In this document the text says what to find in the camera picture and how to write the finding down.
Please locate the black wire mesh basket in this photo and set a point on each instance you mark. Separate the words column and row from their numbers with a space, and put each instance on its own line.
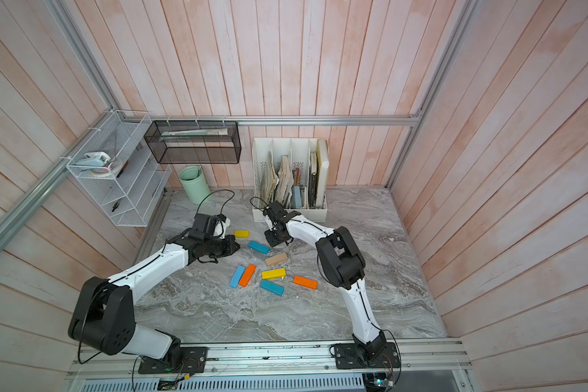
column 194, row 141

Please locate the long yellow wooden block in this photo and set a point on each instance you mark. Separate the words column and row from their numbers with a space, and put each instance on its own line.
column 274, row 274

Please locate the illustrated Chinese history book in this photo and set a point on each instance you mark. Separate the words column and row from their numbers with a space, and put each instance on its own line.
column 269, row 180

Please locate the white plastic file organizer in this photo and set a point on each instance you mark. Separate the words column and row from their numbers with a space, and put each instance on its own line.
column 295, row 162

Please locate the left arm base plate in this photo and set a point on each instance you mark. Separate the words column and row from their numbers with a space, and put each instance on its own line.
column 181, row 360

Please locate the white wire shelf rack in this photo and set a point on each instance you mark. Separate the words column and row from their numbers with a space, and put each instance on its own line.
column 130, row 197

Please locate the light blue wooden block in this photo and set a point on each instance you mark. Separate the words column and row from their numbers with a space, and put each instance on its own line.
column 238, row 274

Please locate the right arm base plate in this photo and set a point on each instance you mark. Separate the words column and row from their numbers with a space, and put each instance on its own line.
column 349, row 356

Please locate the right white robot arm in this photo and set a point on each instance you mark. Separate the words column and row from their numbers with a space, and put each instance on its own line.
column 342, row 264

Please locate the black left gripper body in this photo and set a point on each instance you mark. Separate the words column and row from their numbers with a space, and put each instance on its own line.
column 219, row 247

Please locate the teal wooden block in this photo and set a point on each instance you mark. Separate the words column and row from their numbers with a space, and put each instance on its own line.
column 272, row 287
column 258, row 247

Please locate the natural wooden block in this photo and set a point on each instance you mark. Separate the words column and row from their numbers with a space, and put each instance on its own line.
column 277, row 259

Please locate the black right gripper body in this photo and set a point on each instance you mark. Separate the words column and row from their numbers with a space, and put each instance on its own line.
column 273, row 237

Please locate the orange wooden block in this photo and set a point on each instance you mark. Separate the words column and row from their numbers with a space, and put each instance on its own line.
column 304, row 282
column 247, row 275

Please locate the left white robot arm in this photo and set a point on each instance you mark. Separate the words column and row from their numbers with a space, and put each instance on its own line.
column 104, row 316

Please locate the mint green plastic cup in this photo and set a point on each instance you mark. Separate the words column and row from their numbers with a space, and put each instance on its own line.
column 194, row 183

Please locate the cream hardcover book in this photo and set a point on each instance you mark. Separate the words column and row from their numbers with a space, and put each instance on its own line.
column 322, row 172

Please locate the aluminium front rail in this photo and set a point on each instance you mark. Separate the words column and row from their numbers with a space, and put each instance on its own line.
column 292, row 357

